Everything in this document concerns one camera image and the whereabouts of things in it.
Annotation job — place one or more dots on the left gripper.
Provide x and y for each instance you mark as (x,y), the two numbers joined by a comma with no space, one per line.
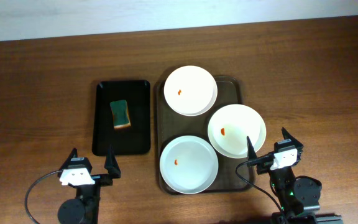
(99,179)

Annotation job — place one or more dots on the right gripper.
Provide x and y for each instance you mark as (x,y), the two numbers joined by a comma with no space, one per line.
(265,167)

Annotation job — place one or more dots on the white plate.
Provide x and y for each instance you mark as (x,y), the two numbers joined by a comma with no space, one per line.
(188,164)
(190,90)
(231,126)

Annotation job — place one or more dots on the green yellow sponge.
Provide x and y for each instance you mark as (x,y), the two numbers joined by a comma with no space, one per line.
(120,114)

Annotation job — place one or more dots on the white plate bottom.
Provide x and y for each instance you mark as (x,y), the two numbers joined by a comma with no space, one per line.
(188,164)

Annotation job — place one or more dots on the white plate top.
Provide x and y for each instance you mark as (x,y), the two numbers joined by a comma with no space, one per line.
(190,90)

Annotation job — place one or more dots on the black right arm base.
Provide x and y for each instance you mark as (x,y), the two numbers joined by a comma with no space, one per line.
(309,219)

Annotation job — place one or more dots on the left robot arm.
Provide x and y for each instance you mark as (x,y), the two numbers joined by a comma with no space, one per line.
(82,209)

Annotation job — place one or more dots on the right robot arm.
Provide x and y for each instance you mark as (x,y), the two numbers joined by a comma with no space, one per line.
(297,197)

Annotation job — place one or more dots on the brown plastic serving tray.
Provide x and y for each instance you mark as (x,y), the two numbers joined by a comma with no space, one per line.
(170,125)

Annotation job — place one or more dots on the black rectangular tray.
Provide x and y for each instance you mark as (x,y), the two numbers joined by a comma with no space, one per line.
(132,137)

